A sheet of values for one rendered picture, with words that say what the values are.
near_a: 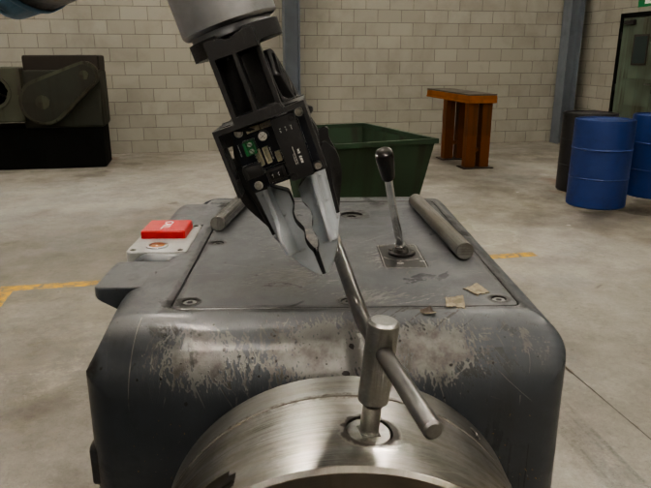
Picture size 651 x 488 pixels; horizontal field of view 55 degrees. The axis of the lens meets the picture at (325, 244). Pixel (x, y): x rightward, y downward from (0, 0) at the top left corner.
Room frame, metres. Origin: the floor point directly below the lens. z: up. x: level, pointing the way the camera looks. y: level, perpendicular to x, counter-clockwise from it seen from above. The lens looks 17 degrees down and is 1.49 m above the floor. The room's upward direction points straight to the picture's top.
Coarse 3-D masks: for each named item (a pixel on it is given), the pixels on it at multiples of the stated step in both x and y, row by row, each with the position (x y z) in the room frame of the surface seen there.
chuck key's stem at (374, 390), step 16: (368, 320) 0.39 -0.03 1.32; (384, 320) 0.39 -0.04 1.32; (368, 336) 0.38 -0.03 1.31; (384, 336) 0.38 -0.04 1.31; (368, 352) 0.38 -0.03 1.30; (368, 368) 0.38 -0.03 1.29; (368, 384) 0.38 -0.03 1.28; (384, 384) 0.38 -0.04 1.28; (368, 400) 0.38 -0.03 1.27; (384, 400) 0.38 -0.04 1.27; (368, 416) 0.38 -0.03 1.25; (368, 432) 0.38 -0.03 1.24
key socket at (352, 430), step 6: (354, 420) 0.40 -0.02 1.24; (348, 426) 0.39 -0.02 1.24; (354, 426) 0.39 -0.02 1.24; (384, 426) 0.39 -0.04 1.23; (348, 432) 0.38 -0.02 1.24; (354, 432) 0.38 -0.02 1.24; (384, 432) 0.39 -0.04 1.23; (354, 438) 0.38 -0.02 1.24; (360, 438) 0.38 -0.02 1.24; (366, 438) 0.38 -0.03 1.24; (372, 438) 0.38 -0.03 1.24; (378, 438) 0.38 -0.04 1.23; (384, 438) 0.38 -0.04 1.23; (390, 438) 0.38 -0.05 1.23
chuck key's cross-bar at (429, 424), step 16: (336, 256) 0.51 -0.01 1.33; (352, 272) 0.49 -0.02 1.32; (352, 288) 0.46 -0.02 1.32; (352, 304) 0.45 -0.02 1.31; (384, 352) 0.37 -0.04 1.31; (384, 368) 0.36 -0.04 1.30; (400, 368) 0.35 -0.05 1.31; (400, 384) 0.33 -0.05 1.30; (416, 400) 0.31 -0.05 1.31; (416, 416) 0.30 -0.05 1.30; (432, 416) 0.30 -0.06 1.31; (432, 432) 0.29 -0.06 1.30
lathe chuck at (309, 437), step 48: (240, 432) 0.41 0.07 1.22; (288, 432) 0.39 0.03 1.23; (336, 432) 0.38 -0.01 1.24; (192, 480) 0.39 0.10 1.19; (240, 480) 0.35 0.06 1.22; (288, 480) 0.34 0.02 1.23; (336, 480) 0.34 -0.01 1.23; (384, 480) 0.34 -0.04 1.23; (432, 480) 0.34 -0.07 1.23; (480, 480) 0.37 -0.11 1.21
